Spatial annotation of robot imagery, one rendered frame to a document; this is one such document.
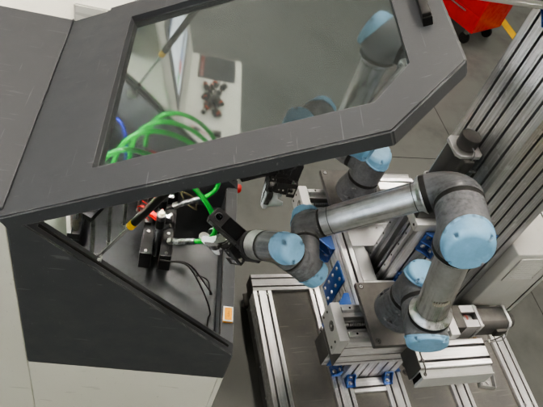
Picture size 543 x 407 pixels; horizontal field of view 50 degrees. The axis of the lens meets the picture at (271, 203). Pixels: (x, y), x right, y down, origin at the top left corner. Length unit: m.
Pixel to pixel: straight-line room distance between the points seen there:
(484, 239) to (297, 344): 1.53
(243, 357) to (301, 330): 0.31
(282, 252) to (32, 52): 0.83
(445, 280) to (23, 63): 1.18
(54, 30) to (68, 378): 1.03
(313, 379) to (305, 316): 0.31
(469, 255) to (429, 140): 3.07
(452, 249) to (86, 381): 1.20
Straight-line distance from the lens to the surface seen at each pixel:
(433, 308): 1.54
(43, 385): 2.03
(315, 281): 1.44
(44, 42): 1.70
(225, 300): 1.83
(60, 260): 1.40
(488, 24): 5.73
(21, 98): 1.53
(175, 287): 1.97
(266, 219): 3.32
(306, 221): 1.48
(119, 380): 1.94
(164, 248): 1.87
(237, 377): 2.78
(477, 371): 2.04
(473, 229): 1.29
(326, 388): 2.63
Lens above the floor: 2.49
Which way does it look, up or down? 47 degrees down
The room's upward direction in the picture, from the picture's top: 20 degrees clockwise
